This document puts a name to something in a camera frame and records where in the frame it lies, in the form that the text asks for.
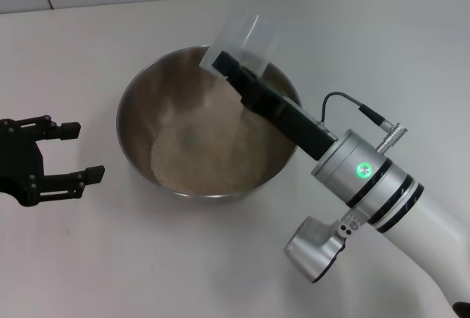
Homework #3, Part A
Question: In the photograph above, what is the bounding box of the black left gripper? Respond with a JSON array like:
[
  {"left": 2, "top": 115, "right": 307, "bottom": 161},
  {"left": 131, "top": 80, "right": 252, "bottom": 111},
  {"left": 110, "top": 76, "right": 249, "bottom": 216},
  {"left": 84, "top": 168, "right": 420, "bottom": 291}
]
[{"left": 0, "top": 115, "right": 106, "bottom": 208}]

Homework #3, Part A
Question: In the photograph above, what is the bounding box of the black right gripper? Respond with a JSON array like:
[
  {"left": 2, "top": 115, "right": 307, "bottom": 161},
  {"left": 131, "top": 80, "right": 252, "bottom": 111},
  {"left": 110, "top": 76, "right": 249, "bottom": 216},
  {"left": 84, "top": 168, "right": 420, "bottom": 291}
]
[{"left": 211, "top": 50, "right": 338, "bottom": 162}]

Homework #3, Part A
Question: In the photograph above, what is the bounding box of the clear plastic cup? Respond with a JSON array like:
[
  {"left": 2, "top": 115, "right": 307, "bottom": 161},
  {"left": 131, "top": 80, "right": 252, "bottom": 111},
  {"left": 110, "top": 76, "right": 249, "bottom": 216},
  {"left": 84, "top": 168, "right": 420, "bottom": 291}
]
[{"left": 199, "top": 12, "right": 281, "bottom": 77}]

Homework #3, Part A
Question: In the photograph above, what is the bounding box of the stainless steel mixing bowl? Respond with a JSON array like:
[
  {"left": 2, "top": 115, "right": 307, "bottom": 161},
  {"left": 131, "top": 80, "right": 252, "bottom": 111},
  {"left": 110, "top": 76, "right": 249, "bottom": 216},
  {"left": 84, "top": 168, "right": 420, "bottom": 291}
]
[{"left": 116, "top": 43, "right": 303, "bottom": 202}]

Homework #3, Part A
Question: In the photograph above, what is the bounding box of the uncooked rice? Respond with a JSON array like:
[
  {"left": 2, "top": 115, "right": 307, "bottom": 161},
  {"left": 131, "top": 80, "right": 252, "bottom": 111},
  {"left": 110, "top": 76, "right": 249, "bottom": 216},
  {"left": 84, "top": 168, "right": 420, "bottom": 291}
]
[{"left": 149, "top": 70, "right": 275, "bottom": 198}]

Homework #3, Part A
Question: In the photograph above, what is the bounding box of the right gripper cable with connector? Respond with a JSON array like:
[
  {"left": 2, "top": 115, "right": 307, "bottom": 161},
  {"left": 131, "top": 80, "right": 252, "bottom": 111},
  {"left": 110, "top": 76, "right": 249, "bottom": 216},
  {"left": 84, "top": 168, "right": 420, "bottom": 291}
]
[{"left": 321, "top": 91, "right": 409, "bottom": 147}]

